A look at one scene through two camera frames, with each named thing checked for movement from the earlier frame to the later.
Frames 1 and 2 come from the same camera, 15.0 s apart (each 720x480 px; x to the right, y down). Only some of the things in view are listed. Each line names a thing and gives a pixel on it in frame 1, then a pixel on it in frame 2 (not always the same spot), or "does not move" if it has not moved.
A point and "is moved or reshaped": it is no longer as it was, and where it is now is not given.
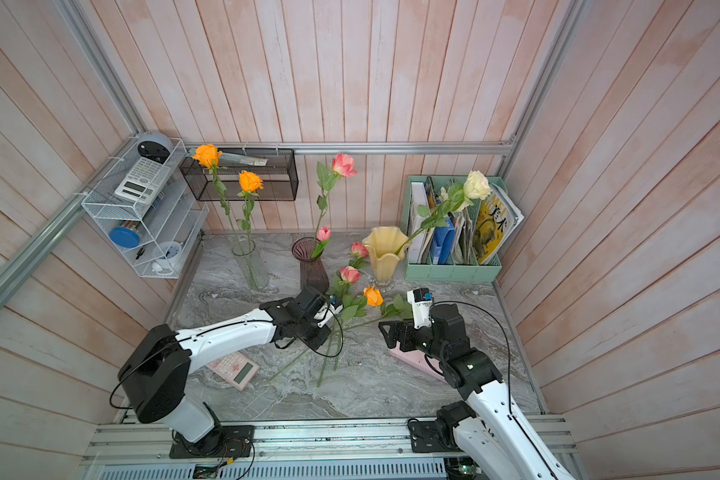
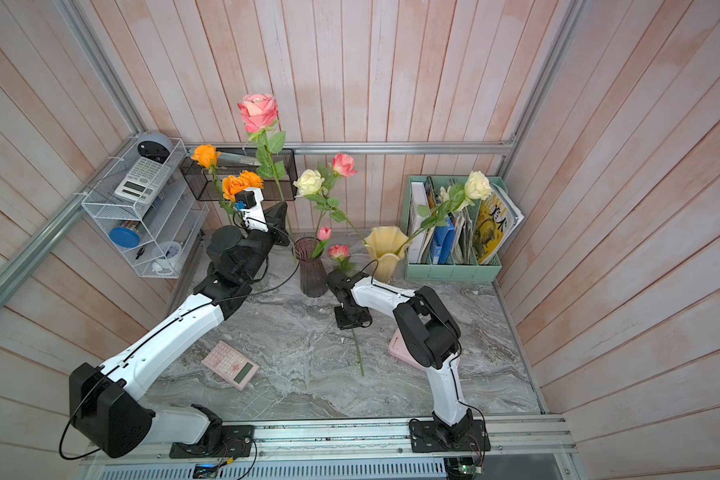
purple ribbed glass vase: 312,273 does not move
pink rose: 359,251 -> 346,266
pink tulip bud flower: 323,238 does not move
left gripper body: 309,330 -> 261,243
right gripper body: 425,339 -> 345,319
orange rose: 396,306 is moved or reshaped
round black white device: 154,146 does not move
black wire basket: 277,167 does not move
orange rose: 208,156 does not move
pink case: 417,359 does not move
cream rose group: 477,186 does not move
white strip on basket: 239,159 does not move
